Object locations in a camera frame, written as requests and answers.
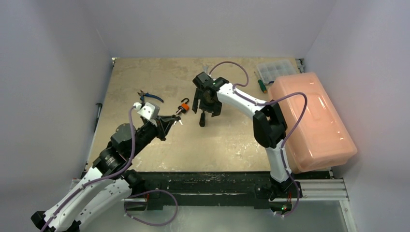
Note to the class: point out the blue handle pliers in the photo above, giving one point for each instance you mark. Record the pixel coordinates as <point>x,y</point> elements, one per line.
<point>144,95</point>

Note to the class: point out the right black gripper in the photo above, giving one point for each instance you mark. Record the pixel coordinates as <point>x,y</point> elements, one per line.
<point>207,107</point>

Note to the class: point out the green handle screwdriver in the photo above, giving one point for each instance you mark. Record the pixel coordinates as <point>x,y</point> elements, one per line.
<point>261,83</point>

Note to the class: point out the black key bunch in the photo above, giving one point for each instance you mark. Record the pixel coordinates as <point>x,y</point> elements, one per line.
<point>179,120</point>

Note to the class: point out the clear plastic organizer box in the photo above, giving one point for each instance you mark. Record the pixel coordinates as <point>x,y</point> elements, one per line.
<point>270,71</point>

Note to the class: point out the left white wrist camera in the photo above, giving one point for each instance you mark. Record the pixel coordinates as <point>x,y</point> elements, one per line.
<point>148,111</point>

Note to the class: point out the aluminium frame rail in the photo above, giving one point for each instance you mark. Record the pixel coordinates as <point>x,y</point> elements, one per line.
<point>323,190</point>

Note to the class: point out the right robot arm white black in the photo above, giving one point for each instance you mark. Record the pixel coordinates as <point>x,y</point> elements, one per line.
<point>269,125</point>

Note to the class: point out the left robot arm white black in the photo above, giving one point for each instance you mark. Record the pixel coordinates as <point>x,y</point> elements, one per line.
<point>108,180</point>

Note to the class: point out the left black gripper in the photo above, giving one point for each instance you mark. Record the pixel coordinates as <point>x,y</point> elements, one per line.
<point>164,123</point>

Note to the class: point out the pink plastic toolbox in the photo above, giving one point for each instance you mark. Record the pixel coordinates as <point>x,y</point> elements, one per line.
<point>320,140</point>

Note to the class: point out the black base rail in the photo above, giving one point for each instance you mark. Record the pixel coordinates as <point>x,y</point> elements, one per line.
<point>249,189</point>

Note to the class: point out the orange black padlock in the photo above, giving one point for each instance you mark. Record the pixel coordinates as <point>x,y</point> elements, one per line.
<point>183,107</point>

